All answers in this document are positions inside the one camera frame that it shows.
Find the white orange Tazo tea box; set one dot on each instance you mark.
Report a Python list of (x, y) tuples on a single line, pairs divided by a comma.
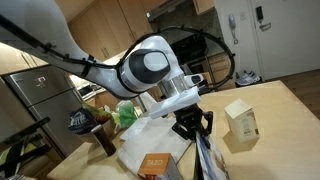
[(158, 166)]

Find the pair of sneakers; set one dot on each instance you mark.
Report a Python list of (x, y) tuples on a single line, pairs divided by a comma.
[(247, 78)]

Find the black stove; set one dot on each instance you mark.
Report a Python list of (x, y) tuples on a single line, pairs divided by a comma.
[(191, 51)]

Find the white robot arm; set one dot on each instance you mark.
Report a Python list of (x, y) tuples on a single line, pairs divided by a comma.
[(38, 27)]

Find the white wall phone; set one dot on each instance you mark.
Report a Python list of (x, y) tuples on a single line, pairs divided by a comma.
[(232, 26)]

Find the green bag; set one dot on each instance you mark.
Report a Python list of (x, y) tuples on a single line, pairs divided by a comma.
[(123, 116)]

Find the beige cardboard box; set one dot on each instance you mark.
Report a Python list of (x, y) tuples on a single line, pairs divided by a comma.
[(242, 121)]

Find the white paper bag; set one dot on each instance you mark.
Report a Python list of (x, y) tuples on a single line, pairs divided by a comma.
[(147, 135)]

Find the dark blue chip bag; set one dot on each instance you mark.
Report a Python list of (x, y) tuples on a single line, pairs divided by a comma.
[(81, 121)]

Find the white door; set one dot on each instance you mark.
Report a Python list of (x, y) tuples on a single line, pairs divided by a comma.
[(288, 34)]

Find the blue snack box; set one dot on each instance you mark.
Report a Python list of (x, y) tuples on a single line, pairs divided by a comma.
[(209, 162)]

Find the stainless steel refrigerator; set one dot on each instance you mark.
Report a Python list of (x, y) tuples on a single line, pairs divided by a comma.
[(48, 92)]

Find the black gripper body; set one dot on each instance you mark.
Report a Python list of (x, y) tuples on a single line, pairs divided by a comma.
[(191, 120)]

